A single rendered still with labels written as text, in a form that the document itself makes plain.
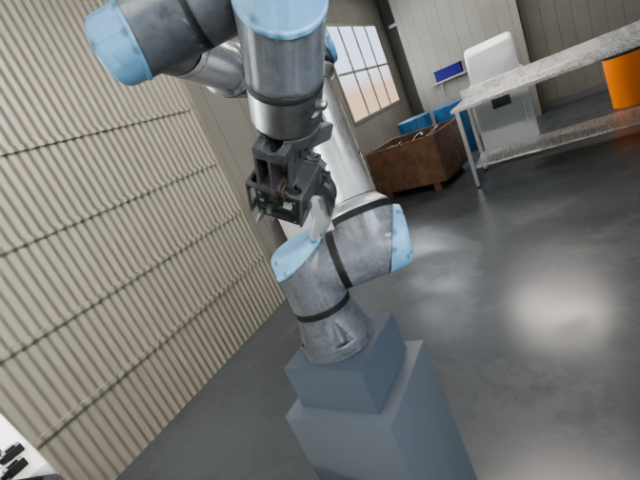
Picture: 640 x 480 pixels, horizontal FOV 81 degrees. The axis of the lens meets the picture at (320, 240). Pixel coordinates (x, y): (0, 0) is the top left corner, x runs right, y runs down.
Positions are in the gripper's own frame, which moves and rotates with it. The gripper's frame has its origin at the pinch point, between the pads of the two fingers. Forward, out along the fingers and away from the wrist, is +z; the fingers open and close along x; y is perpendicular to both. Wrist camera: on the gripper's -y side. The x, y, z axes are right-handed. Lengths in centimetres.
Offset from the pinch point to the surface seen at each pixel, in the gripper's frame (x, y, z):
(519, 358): 85, -51, 126
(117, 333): -123, -2, 174
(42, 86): -201, -94, 86
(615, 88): 214, -494, 226
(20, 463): -34, 45, 30
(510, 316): 85, -81, 142
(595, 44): 142, -412, 146
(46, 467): -29, 44, 30
